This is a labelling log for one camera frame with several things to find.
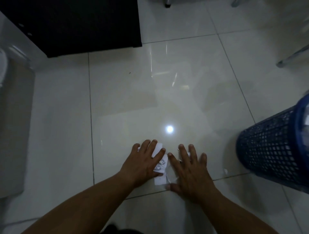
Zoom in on person's right hand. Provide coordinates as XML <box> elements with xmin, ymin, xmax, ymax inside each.
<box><xmin>168</xmin><ymin>144</ymin><xmax>219</xmax><ymax>204</ymax></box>

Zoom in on person's left hand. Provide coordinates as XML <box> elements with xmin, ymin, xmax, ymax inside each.
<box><xmin>119</xmin><ymin>139</ymin><xmax>167</xmax><ymax>188</ymax></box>

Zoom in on white torn paper piece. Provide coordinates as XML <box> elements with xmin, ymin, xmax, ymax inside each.
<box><xmin>166</xmin><ymin>149</ymin><xmax>192</xmax><ymax>186</ymax></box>

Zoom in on white printed paper piece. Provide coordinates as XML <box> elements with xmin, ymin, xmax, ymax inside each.
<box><xmin>137</xmin><ymin>142</ymin><xmax>169</xmax><ymax>186</ymax></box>

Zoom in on person's right forearm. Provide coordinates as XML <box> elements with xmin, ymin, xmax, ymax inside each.
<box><xmin>191</xmin><ymin>190</ymin><xmax>281</xmax><ymax>234</ymax></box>

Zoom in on person's left forearm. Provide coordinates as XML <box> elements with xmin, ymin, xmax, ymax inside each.
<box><xmin>21</xmin><ymin>172</ymin><xmax>140</xmax><ymax>234</ymax></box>

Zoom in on person's dark clothing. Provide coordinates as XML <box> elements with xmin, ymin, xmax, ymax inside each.
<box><xmin>100</xmin><ymin>224</ymin><xmax>146</xmax><ymax>234</ymax></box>

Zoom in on blue plastic mesh wastebasket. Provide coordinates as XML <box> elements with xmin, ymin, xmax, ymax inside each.
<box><xmin>236</xmin><ymin>90</ymin><xmax>309</xmax><ymax>194</ymax></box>

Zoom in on white plastic cabinet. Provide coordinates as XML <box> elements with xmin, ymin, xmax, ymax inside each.
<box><xmin>0</xmin><ymin>11</ymin><xmax>48</xmax><ymax>199</ymax></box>

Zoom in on black cabinet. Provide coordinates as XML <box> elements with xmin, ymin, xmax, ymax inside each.
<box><xmin>0</xmin><ymin>0</ymin><xmax>142</xmax><ymax>58</ymax></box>

